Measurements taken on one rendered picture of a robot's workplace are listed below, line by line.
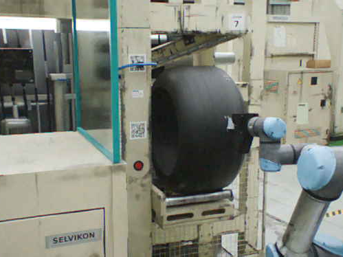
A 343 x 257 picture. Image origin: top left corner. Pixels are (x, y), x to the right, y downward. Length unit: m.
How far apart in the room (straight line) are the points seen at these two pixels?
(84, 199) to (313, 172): 0.62
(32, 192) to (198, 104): 0.92
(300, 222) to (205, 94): 0.75
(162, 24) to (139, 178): 0.76
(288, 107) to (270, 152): 4.96
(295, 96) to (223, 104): 4.73
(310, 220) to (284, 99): 5.18
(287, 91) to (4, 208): 5.62
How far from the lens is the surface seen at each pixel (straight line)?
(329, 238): 1.73
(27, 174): 1.27
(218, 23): 2.48
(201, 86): 2.03
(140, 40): 2.05
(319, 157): 1.33
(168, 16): 2.37
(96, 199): 1.32
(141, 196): 2.15
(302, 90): 6.81
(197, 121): 1.95
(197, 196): 2.17
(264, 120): 1.72
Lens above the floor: 1.59
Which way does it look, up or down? 11 degrees down
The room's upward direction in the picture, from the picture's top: straight up
